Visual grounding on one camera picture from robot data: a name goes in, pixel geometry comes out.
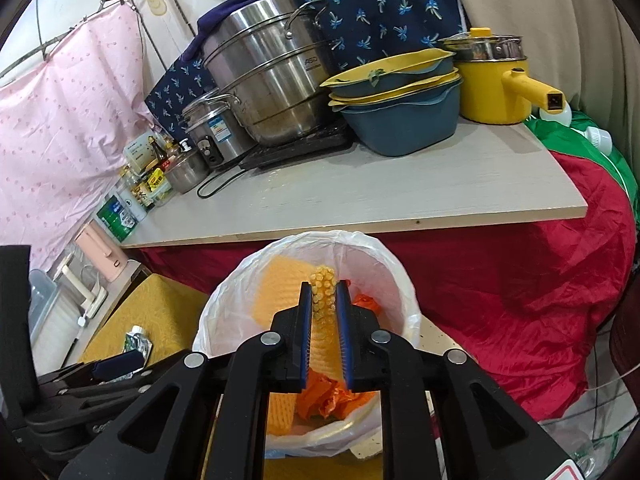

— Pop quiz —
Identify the white green carton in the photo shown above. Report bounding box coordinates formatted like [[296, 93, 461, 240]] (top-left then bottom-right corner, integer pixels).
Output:
[[124, 132, 163, 172]]

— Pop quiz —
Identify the dark red round object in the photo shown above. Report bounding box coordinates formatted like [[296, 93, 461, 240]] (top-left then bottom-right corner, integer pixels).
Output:
[[609, 310, 640, 411]]

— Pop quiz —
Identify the red cloth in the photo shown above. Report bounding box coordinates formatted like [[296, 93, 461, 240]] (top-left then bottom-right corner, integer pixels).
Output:
[[135, 147, 638, 421]]

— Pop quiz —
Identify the black power cable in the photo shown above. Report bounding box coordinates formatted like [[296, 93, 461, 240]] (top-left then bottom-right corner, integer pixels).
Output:
[[196, 167, 247, 200]]

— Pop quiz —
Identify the black induction cooktop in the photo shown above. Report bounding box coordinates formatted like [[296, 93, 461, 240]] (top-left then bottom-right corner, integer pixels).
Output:
[[239, 122, 353, 171]]

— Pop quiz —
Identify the white bottle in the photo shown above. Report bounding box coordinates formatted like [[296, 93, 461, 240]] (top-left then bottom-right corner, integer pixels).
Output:
[[116, 182, 149, 223]]

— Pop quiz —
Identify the white bottle cap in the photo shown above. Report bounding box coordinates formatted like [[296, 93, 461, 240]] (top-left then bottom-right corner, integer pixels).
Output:
[[540, 102, 573, 129], [585, 127, 614, 156]]

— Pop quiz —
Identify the large blue basin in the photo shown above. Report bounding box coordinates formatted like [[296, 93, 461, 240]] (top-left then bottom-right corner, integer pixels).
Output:
[[340, 82, 463, 157]]

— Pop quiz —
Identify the clear container with yellow label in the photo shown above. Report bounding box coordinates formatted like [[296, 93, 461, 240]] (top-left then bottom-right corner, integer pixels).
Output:
[[142, 167, 174, 206]]

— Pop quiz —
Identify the clear plastic bottle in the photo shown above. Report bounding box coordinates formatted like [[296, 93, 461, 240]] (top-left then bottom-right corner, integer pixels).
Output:
[[542, 407, 640, 480]]

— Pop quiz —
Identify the purple cloth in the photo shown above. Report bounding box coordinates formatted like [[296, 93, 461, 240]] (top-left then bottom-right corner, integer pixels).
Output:
[[182, 0, 298, 63]]

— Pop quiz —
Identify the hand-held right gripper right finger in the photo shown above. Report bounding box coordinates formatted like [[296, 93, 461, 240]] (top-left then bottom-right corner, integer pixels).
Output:
[[335, 281, 573, 480]]

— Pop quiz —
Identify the large orange plastic bag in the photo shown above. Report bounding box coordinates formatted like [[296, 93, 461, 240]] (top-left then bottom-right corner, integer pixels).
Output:
[[295, 370, 377, 420]]

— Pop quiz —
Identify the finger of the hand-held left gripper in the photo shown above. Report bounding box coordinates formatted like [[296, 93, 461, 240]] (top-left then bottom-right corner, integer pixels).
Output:
[[25, 359, 172, 434], [37, 349, 142, 392]]

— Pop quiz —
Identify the silver foil wrapper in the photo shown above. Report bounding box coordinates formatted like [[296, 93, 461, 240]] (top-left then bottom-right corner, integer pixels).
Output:
[[122, 326, 154, 377]]

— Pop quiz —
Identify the dark blue printed cloth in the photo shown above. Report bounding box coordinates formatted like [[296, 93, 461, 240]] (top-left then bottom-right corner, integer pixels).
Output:
[[145, 0, 468, 133]]

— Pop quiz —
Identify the yellow patterned tablecloth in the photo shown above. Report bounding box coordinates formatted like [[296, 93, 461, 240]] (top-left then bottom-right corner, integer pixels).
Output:
[[80, 274, 386, 480]]

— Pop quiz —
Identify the pink dotted curtain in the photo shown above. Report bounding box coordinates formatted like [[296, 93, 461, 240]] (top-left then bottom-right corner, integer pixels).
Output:
[[0, 2, 161, 271]]

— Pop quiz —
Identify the white electric kettle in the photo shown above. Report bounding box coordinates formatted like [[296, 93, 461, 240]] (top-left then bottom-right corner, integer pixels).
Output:
[[52, 255, 108, 319]]

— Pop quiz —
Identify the green can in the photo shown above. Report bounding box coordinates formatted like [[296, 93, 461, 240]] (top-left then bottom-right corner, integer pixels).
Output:
[[96, 195, 138, 246]]

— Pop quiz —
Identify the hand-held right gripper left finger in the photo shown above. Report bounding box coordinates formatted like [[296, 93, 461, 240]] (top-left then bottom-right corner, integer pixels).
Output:
[[57, 281, 314, 480]]

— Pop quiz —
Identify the green plastic bag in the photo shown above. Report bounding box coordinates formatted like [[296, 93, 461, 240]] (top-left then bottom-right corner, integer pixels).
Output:
[[525, 110, 640, 203]]

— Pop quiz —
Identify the steel rice cooker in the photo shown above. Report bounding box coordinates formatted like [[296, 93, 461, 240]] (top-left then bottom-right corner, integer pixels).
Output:
[[181, 87, 256, 171]]

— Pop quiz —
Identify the beige curtain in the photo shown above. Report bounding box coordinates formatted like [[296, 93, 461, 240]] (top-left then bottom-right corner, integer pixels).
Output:
[[444, 0, 640, 113]]

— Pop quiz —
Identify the small steel pot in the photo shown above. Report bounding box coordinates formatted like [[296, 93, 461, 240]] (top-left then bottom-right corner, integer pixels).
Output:
[[165, 152, 211, 195]]

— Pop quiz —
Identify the large steel steamer pot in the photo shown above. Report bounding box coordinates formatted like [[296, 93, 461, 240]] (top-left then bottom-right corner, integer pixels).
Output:
[[200, 0, 342, 147]]

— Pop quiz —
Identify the trash bin with white liner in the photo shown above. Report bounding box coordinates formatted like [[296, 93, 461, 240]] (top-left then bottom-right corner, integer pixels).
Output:
[[192, 230, 423, 461]]

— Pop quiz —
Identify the blue yellow-rimmed basin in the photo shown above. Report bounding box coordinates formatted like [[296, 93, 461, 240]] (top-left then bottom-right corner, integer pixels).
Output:
[[320, 47, 456, 89], [327, 71, 461, 108]]

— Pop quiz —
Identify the dark sauce bottle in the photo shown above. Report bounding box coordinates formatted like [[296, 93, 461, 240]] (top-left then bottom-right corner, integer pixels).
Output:
[[150, 137, 171, 171]]

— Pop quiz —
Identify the white box with clear lid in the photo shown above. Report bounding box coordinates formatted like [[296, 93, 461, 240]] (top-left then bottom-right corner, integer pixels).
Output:
[[27, 269, 76, 347]]

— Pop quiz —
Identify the pink electric kettle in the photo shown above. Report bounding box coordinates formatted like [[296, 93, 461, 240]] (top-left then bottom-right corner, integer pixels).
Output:
[[75, 222, 128, 281]]

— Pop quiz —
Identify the yellow pot with handle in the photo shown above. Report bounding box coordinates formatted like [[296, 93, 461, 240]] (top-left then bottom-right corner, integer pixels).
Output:
[[440, 27, 566, 125]]

